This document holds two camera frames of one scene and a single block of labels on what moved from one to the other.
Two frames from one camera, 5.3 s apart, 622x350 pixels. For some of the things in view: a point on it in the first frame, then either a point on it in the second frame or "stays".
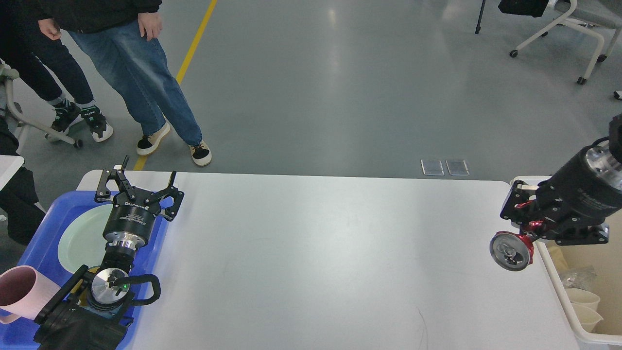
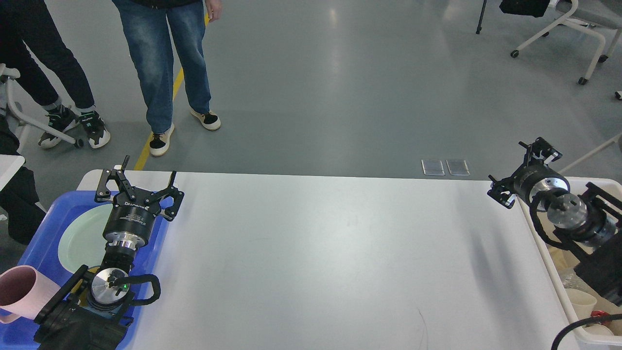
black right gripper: (580, 192) -> (536, 177)
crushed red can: (532, 224) -> (598, 313)
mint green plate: (82, 242) stays
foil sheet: (583, 277) stays
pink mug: (25, 293) stays
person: (115, 31) -> (146, 27)
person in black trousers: (18, 199) stays
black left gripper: (130, 222) stays
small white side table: (9, 165) stays
